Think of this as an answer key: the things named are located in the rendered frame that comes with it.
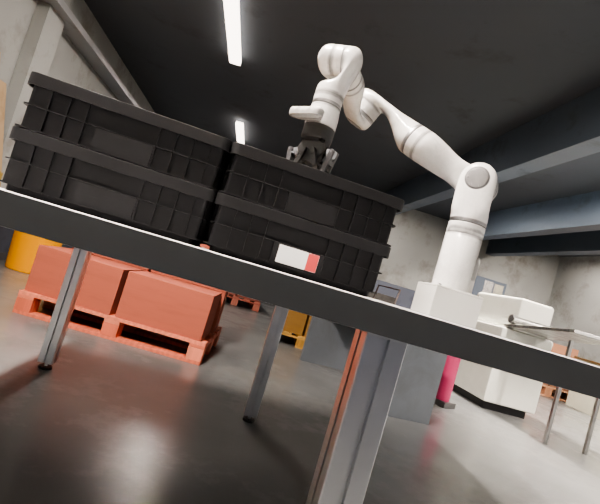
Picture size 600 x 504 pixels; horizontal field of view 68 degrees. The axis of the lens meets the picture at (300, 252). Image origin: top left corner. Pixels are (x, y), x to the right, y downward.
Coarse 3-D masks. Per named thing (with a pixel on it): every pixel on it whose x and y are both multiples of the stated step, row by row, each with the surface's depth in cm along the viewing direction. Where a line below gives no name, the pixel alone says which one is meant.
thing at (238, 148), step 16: (240, 144) 91; (256, 160) 92; (272, 160) 92; (288, 160) 93; (304, 176) 94; (320, 176) 94; (336, 176) 95; (352, 192) 96; (368, 192) 96; (400, 208) 98
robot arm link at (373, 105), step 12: (372, 96) 130; (360, 108) 131; (372, 108) 131; (384, 108) 129; (372, 120) 133; (396, 120) 126; (408, 120) 125; (396, 132) 125; (408, 132) 123; (396, 144) 128
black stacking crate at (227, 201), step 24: (216, 216) 92; (240, 216) 92; (264, 216) 92; (288, 216) 93; (216, 240) 91; (240, 240) 92; (264, 240) 93; (288, 240) 94; (312, 240) 95; (336, 240) 95; (360, 240) 96; (264, 264) 94; (336, 264) 96; (360, 264) 97; (360, 288) 96
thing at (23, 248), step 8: (16, 232) 412; (16, 240) 411; (24, 240) 409; (32, 240) 410; (40, 240) 413; (48, 240) 418; (16, 248) 410; (24, 248) 409; (32, 248) 411; (8, 256) 414; (16, 256) 409; (24, 256) 410; (32, 256) 412; (8, 264) 411; (16, 264) 409; (24, 264) 410; (32, 264) 413; (24, 272) 411
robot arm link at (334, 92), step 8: (344, 48) 102; (352, 48) 102; (344, 56) 102; (352, 56) 101; (360, 56) 102; (344, 64) 102; (352, 64) 101; (360, 64) 103; (344, 72) 101; (352, 72) 102; (328, 80) 102; (336, 80) 102; (344, 80) 102; (352, 80) 104; (320, 88) 102; (328, 88) 102; (336, 88) 102; (344, 88) 103; (320, 96) 102; (328, 96) 101; (336, 96) 102; (344, 96) 104; (336, 104) 102
